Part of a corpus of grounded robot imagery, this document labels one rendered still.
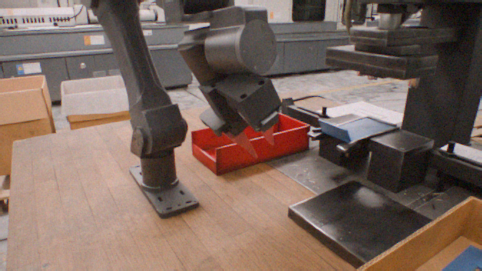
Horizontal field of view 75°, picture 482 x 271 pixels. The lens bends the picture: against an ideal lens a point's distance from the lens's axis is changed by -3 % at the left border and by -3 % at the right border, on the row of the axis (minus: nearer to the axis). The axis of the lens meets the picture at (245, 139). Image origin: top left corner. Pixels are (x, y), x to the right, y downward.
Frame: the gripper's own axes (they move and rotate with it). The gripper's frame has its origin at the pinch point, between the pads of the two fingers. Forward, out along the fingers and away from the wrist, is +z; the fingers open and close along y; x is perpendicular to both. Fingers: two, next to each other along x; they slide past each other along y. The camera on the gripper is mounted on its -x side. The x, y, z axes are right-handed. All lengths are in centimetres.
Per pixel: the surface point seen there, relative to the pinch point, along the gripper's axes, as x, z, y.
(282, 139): 14.9, 13.5, 8.7
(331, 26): 462, 233, 355
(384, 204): -11.6, 16.2, 9.9
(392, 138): -2.9, 16.1, 22.3
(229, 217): -0.5, 6.8, -10.7
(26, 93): 211, 3, -68
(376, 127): 2.0, 16.4, 23.4
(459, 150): -8.1, 26.4, 33.5
